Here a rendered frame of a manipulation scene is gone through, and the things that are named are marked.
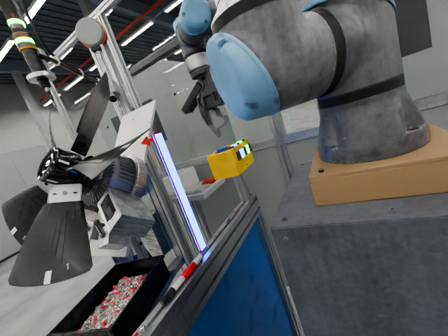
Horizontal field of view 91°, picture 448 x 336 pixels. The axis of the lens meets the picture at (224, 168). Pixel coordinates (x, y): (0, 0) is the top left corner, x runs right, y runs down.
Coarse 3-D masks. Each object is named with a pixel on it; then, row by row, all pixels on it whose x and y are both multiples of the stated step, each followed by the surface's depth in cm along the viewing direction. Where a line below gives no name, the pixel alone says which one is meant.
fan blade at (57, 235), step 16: (48, 208) 66; (64, 208) 67; (80, 208) 69; (32, 224) 64; (48, 224) 64; (64, 224) 65; (80, 224) 66; (32, 240) 62; (48, 240) 62; (64, 240) 63; (80, 240) 64; (32, 256) 61; (48, 256) 61; (64, 256) 61; (80, 256) 62; (16, 272) 60; (32, 272) 59; (64, 272) 59; (80, 272) 59
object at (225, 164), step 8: (232, 144) 84; (240, 144) 77; (216, 152) 75; (224, 152) 71; (232, 152) 70; (208, 160) 75; (216, 160) 74; (224, 160) 72; (232, 160) 71; (240, 160) 74; (248, 160) 79; (216, 168) 75; (224, 168) 73; (232, 168) 72; (240, 168) 73; (216, 176) 76; (224, 176) 74; (232, 176) 73
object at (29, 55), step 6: (30, 48) 62; (24, 54) 62; (30, 54) 62; (36, 54) 64; (30, 60) 63; (36, 60) 63; (30, 66) 63; (36, 66) 63; (42, 66) 65; (42, 78) 64; (48, 78) 66; (42, 84) 64; (48, 84) 65
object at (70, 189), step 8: (64, 184) 71; (72, 184) 72; (80, 184) 73; (56, 192) 69; (72, 192) 71; (80, 192) 71; (48, 200) 68; (56, 200) 68; (64, 200) 69; (72, 200) 70; (80, 200) 70
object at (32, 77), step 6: (42, 54) 66; (42, 60) 66; (48, 60) 68; (48, 66) 68; (36, 72) 62; (42, 72) 63; (48, 72) 64; (30, 78) 62; (36, 78) 63; (54, 78) 67
